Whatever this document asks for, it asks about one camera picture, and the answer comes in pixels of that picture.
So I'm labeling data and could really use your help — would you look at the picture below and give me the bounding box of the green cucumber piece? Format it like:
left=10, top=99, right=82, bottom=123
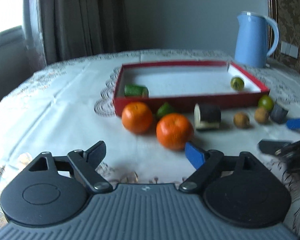
left=155, top=102, right=176, bottom=120
left=124, top=84, right=149, bottom=98

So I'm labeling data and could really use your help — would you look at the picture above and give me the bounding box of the gold framed patterned headboard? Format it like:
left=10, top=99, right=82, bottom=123
left=264, top=0, right=300, bottom=77

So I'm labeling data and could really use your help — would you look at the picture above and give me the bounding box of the brown longan fruit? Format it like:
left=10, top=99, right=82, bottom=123
left=233, top=112, right=250, bottom=129
left=254, top=107, right=269, bottom=124

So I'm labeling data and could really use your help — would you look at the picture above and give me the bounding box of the white wall switch panel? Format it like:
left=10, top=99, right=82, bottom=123
left=280, top=41, right=299, bottom=59

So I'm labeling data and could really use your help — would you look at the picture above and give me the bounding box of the green tomato fruit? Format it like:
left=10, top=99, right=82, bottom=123
left=230, top=76, right=245, bottom=91
left=258, top=95, right=274, bottom=112

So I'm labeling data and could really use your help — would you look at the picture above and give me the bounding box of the blue electric kettle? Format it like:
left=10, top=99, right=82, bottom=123
left=235, top=11, right=279, bottom=68

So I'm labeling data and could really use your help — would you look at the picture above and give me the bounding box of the brown patterned curtain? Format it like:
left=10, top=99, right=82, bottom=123
left=22, top=0, right=128, bottom=70

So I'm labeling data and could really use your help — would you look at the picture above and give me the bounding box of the red shallow cardboard box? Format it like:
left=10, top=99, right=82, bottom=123
left=113, top=60, right=270, bottom=116

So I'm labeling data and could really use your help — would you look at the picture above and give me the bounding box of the orange mandarin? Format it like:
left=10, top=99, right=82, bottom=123
left=156, top=113, right=194, bottom=151
left=121, top=102, right=153, bottom=134

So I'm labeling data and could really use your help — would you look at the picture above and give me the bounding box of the white embroidered tablecloth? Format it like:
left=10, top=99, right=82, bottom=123
left=0, top=50, right=300, bottom=235

